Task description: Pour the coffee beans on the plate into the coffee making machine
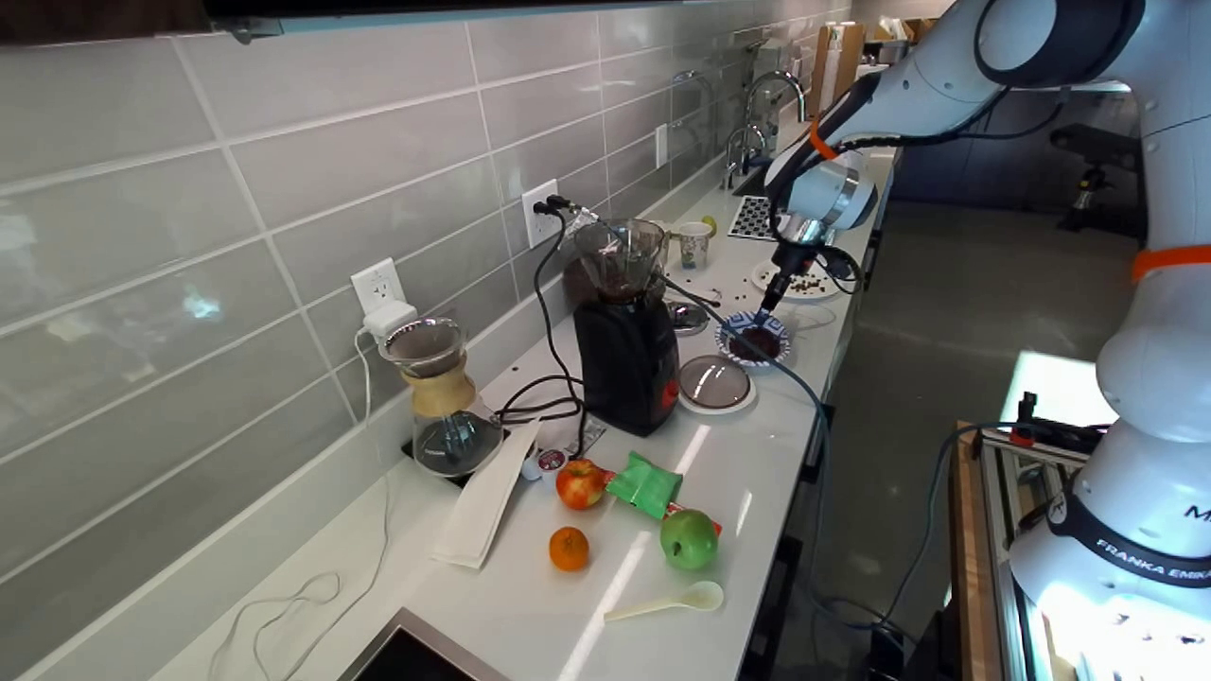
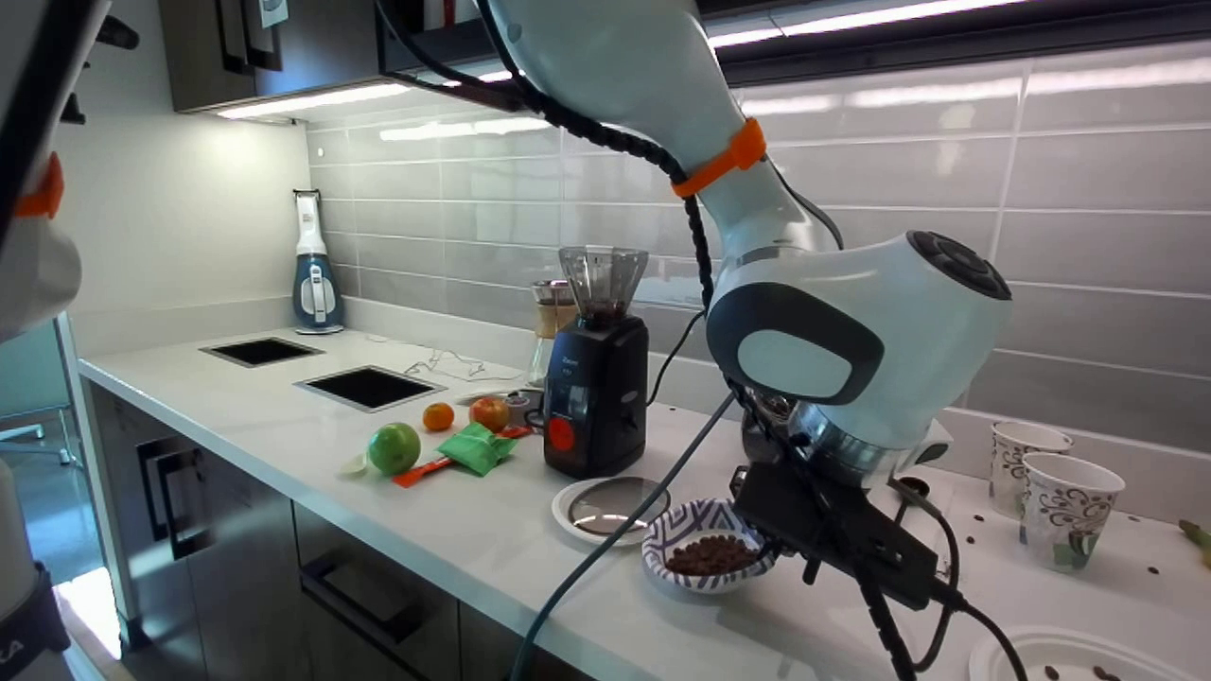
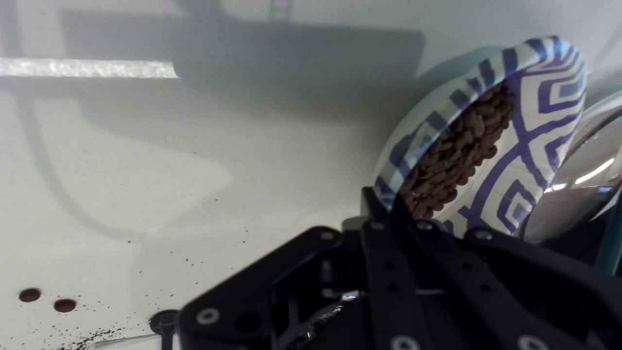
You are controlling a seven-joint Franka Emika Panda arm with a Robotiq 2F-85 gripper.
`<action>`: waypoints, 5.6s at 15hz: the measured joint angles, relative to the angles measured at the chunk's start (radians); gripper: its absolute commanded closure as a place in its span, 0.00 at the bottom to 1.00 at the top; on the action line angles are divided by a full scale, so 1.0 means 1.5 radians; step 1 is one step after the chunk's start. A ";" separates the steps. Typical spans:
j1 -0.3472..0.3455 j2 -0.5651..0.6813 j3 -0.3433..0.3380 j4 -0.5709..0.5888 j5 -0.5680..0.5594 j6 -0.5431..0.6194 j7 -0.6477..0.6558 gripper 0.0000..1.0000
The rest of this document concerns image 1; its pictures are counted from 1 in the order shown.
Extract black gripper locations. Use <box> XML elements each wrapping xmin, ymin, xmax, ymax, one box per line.
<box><xmin>756</xmin><ymin>234</ymin><xmax>813</xmax><ymax>336</ymax></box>

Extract coffee filter with grounds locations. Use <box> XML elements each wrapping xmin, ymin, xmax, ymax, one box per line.
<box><xmin>717</xmin><ymin>310</ymin><xmax>798</xmax><ymax>368</ymax></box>

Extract white paper plate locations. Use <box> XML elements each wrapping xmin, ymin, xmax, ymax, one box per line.
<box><xmin>754</xmin><ymin>258</ymin><xmax>848</xmax><ymax>306</ymax></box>

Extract glass jar of coffee beans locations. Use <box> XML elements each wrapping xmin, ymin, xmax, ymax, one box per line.
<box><xmin>626</xmin><ymin>217</ymin><xmax>684</xmax><ymax>275</ymax></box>

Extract black coffee grinder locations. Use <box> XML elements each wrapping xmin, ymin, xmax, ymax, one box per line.
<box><xmin>555</xmin><ymin>217</ymin><xmax>684</xmax><ymax>437</ymax></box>

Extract chrome jar lid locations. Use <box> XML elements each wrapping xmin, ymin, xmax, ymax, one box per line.
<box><xmin>663</xmin><ymin>293</ymin><xmax>713</xmax><ymax>341</ymax></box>

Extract white round grinder lid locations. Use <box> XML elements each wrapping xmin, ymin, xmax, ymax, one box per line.
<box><xmin>674</xmin><ymin>353</ymin><xmax>760</xmax><ymax>420</ymax></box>

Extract grid pattern dish mat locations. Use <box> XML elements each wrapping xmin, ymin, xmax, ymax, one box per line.
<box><xmin>726</xmin><ymin>193</ymin><xmax>778</xmax><ymax>244</ymax></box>

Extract patterned paper cup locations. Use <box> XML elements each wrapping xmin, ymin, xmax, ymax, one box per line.
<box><xmin>674</xmin><ymin>217</ymin><xmax>721</xmax><ymax>272</ymax></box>

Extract green crumpled packet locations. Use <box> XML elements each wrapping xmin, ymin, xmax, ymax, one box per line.
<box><xmin>604</xmin><ymin>450</ymin><xmax>684</xmax><ymax>523</ymax></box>

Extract green apple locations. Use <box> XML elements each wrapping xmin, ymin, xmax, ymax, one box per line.
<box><xmin>658</xmin><ymin>507</ymin><xmax>721</xmax><ymax>576</ymax></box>

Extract red apple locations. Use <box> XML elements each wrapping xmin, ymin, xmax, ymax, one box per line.
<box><xmin>552</xmin><ymin>456</ymin><xmax>614</xmax><ymax>515</ymax></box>

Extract wooden board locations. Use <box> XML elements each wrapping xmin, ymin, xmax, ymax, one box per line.
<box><xmin>808</xmin><ymin>20</ymin><xmax>875</xmax><ymax>119</ymax></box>

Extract dark kitchen island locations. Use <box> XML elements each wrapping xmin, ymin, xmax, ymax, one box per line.
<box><xmin>924</xmin><ymin>126</ymin><xmax>1147</xmax><ymax>217</ymax></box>

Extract white plastic spoon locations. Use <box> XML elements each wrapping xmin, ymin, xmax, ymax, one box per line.
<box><xmin>601</xmin><ymin>576</ymin><xmax>731</xmax><ymax>629</ymax></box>

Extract small orange fruit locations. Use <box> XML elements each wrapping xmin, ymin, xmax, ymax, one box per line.
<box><xmin>543</xmin><ymin>523</ymin><xmax>595</xmax><ymax>576</ymax></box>

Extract wooden robot cart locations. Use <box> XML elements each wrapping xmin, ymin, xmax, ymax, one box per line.
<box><xmin>942</xmin><ymin>420</ymin><xmax>1057</xmax><ymax>681</ymax></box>

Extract glass dish on black base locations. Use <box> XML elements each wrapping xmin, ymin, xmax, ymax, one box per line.
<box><xmin>406</xmin><ymin>409</ymin><xmax>512</xmax><ymax>485</ymax></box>

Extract white cutting board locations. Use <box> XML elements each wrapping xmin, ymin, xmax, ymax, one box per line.
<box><xmin>431</xmin><ymin>420</ymin><xmax>543</xmax><ymax>576</ymax></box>

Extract black stool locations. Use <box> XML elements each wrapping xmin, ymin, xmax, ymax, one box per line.
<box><xmin>1048</xmin><ymin>119</ymin><xmax>1173</xmax><ymax>234</ymax></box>

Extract white outlet with adapter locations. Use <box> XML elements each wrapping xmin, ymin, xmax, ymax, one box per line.
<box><xmin>346</xmin><ymin>252</ymin><xmax>425</xmax><ymax>353</ymax></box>

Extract black robot wrist cable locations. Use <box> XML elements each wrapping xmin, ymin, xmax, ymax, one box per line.
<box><xmin>790</xmin><ymin>230</ymin><xmax>875</xmax><ymax>304</ymax></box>

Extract black grinder power cord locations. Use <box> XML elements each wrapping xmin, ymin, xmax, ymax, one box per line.
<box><xmin>494</xmin><ymin>205</ymin><xmax>599</xmax><ymax>461</ymax></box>

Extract white wall outlet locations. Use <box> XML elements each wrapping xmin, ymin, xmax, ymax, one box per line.
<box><xmin>517</xmin><ymin>177</ymin><xmax>567</xmax><ymax>249</ymax></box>

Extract black clamp bracket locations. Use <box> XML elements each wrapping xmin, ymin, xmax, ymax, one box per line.
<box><xmin>1001</xmin><ymin>391</ymin><xmax>1112</xmax><ymax>461</ymax></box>

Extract thin white cable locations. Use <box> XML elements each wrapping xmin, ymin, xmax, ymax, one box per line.
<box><xmin>204</xmin><ymin>475</ymin><xmax>398</xmax><ymax>681</ymax></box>

